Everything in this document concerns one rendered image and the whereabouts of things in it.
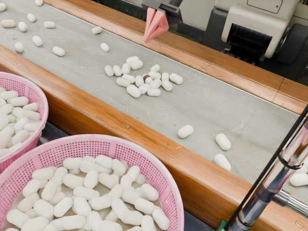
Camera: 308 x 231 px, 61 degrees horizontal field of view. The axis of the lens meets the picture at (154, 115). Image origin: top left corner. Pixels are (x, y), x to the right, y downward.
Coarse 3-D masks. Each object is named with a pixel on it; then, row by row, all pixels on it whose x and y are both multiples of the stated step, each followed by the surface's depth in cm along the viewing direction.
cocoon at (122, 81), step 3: (117, 78) 62; (120, 78) 61; (123, 78) 61; (117, 81) 61; (120, 81) 61; (123, 81) 61; (126, 81) 61; (129, 81) 61; (120, 84) 61; (123, 84) 61; (126, 84) 61; (129, 84) 61
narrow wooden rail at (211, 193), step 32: (0, 64) 58; (32, 64) 59; (64, 96) 52; (64, 128) 57; (96, 128) 50; (128, 128) 48; (160, 160) 44; (192, 160) 45; (192, 192) 44; (224, 192) 41; (256, 224) 39; (288, 224) 38
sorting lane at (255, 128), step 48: (0, 0) 89; (48, 48) 70; (96, 48) 74; (144, 48) 78; (96, 96) 58; (144, 96) 61; (192, 96) 63; (240, 96) 66; (192, 144) 51; (240, 144) 53
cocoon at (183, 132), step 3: (186, 126) 52; (189, 126) 52; (180, 129) 51; (183, 129) 51; (186, 129) 51; (189, 129) 52; (192, 129) 52; (180, 132) 51; (183, 132) 51; (186, 132) 51; (189, 132) 51; (180, 135) 51; (183, 135) 51; (186, 135) 51
